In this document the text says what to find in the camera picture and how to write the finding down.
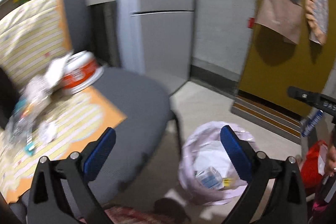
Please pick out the small white tissue wad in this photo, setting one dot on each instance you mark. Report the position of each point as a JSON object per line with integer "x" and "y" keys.
{"x": 47, "y": 132}

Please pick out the dark slipper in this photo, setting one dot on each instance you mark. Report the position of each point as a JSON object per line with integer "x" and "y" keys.
{"x": 170, "y": 209}

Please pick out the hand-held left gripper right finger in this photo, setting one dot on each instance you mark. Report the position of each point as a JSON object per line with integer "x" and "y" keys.
{"x": 235, "y": 151}

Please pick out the person's right hand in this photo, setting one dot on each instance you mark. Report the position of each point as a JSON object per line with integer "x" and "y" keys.
{"x": 331, "y": 158}

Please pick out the yellow striped blanket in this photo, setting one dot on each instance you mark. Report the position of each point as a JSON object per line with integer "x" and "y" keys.
{"x": 31, "y": 37}

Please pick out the striped door threshold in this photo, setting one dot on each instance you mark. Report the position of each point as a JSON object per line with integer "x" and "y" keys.
{"x": 265, "y": 115}

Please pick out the yellow door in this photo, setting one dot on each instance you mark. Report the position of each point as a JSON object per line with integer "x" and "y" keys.
{"x": 262, "y": 56}

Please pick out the crumpled white paper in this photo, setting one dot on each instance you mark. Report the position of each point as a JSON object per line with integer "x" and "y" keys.
{"x": 56, "y": 70}

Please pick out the orange instant noodle cup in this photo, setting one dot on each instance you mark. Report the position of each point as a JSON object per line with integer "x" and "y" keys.
{"x": 81, "y": 73}

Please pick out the grey office chair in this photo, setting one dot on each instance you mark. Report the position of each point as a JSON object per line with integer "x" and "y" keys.
{"x": 136, "y": 113}

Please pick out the blue and white carton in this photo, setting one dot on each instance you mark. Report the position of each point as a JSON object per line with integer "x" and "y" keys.
{"x": 208, "y": 177}

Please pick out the red wall sticker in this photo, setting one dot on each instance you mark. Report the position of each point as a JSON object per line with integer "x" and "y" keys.
{"x": 251, "y": 23}

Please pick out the trash bin with pale bag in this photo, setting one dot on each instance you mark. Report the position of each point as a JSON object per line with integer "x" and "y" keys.
{"x": 190, "y": 146}

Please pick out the crushed clear plastic bottle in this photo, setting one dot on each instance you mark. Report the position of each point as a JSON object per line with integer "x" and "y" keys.
{"x": 27, "y": 108}

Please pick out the person's patterned trouser leg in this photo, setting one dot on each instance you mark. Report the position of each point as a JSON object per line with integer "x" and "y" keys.
{"x": 131, "y": 217}

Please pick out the small yellow packet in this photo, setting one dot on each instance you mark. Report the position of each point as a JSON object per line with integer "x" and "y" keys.
{"x": 227, "y": 182}

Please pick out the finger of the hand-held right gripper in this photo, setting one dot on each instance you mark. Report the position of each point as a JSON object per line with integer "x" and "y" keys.
{"x": 302, "y": 95}

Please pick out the patterned hanging cloth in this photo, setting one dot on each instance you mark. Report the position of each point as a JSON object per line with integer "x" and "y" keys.
{"x": 317, "y": 3}

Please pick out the blue and white packet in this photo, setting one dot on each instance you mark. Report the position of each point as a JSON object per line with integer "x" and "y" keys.
{"x": 312, "y": 123}

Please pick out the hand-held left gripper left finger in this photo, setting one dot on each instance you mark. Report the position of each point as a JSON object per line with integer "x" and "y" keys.
{"x": 101, "y": 151}

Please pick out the red bag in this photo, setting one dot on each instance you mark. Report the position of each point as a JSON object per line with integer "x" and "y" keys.
{"x": 311, "y": 163}

